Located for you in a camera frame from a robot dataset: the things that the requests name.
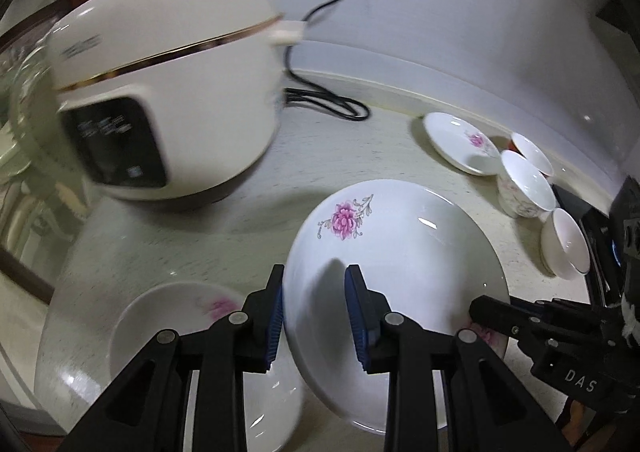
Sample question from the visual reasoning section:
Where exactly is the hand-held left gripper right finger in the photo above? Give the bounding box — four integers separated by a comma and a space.
344, 264, 571, 452

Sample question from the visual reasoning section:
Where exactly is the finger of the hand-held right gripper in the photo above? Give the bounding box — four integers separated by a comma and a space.
469, 295, 538, 348
511, 298, 556, 315

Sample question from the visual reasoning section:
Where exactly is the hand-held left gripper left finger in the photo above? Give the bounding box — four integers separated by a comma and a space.
65, 264, 286, 452

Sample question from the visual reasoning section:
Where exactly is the large white flowered plate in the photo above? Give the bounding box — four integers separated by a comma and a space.
282, 179, 512, 435

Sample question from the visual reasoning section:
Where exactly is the white plate with pink flower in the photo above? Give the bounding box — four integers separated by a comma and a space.
109, 282, 306, 452

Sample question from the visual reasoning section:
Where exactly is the white bowl with gold rim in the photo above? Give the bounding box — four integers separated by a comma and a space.
539, 208, 591, 279

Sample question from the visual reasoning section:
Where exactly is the black stove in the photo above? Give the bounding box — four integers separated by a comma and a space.
550, 184, 623, 307

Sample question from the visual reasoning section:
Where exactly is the red and white bowl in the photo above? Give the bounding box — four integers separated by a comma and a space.
510, 133, 554, 177

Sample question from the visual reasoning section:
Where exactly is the small white flowered plate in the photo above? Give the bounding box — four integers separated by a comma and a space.
424, 112, 502, 177

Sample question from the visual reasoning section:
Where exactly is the cream electric rice cooker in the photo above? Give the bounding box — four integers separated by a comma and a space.
47, 0, 306, 213

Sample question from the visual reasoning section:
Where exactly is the black power cable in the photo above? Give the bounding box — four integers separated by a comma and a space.
282, 0, 372, 123

